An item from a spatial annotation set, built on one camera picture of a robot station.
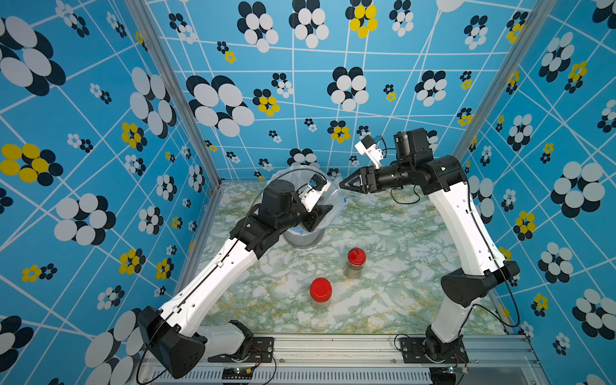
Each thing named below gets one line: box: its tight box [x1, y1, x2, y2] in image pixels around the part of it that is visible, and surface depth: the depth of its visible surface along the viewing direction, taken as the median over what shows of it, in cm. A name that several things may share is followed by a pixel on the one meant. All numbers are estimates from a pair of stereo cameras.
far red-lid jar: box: [345, 247, 367, 280], surface depth 82 cm
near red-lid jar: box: [309, 277, 333, 309], surface depth 76 cm
